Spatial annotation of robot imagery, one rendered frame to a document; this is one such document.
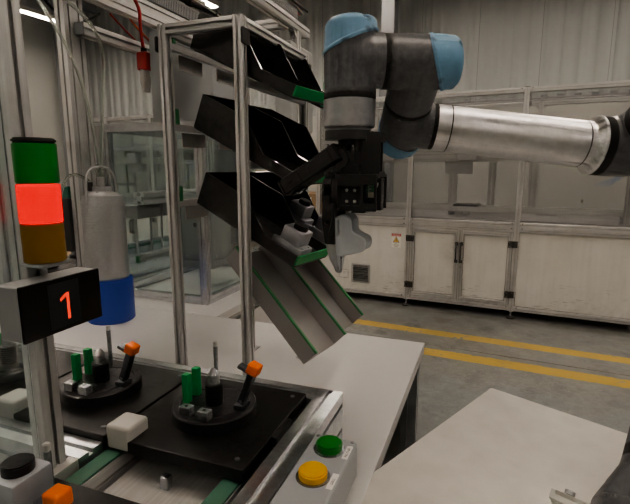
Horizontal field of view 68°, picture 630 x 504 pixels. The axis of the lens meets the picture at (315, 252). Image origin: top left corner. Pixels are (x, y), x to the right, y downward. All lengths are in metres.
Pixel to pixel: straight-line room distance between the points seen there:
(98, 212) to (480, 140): 1.23
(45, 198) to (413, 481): 0.71
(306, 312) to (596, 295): 3.87
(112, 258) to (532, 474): 1.34
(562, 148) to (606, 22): 8.57
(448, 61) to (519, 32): 8.69
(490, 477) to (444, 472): 0.08
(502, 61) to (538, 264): 5.29
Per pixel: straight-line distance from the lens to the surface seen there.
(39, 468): 0.58
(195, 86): 2.06
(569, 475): 0.99
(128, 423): 0.82
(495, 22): 9.45
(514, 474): 0.96
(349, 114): 0.67
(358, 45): 0.69
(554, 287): 4.71
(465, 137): 0.81
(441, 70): 0.71
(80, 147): 2.05
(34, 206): 0.67
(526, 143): 0.84
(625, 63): 9.29
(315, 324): 1.07
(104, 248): 1.68
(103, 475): 0.83
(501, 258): 4.67
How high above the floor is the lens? 1.38
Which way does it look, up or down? 10 degrees down
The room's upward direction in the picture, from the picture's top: straight up
